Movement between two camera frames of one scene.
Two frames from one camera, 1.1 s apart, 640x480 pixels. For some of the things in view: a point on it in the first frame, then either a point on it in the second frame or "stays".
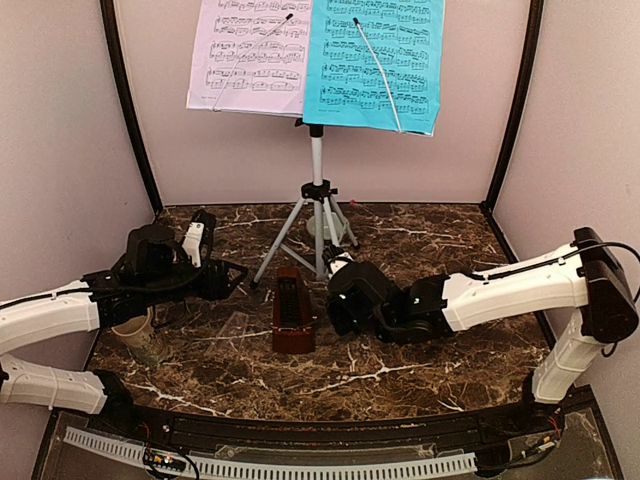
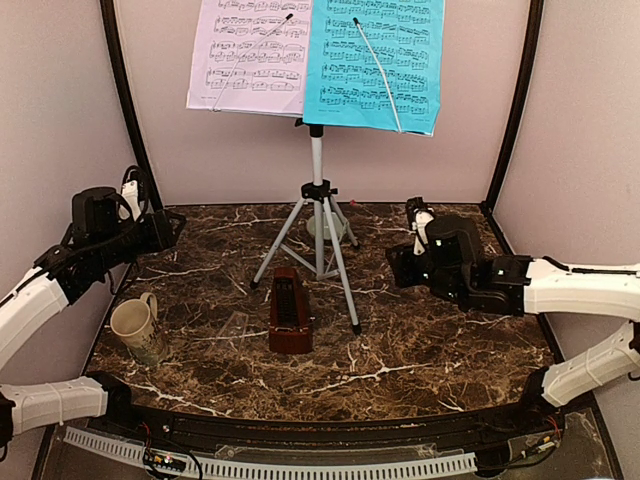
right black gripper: x=340 y=323 -> x=401 y=271
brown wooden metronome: x=293 y=326 stays
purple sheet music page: x=250 y=57 stays
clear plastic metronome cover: x=225 y=347 stays
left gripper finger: x=218 y=277 -> x=175 y=224
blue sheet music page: x=375 y=65 stays
